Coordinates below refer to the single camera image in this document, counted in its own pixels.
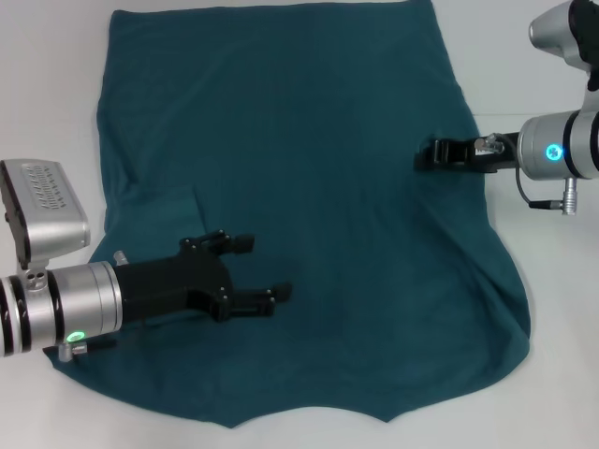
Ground teal blue shirt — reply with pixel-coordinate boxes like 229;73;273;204
44;0;533;418

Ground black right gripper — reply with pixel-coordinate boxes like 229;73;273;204
413;134;521;174

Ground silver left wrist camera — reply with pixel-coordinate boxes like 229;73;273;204
0;158;93;277

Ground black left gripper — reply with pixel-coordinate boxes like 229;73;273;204
113;229;295;326

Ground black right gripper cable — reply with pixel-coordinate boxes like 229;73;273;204
475;134;563;212

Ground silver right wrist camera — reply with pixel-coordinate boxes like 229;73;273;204
528;0;599;112

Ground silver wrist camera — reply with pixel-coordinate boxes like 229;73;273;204
0;158;93;277
528;0;599;112

